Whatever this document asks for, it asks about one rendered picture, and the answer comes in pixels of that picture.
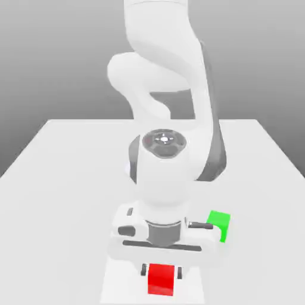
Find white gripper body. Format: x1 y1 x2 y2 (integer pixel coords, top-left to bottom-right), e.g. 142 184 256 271
107 229 225 267

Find small red cube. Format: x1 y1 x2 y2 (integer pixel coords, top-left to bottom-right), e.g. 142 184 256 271
147 263 175 297

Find small green cube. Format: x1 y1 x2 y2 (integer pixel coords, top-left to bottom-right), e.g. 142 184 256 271
206 210 232 244

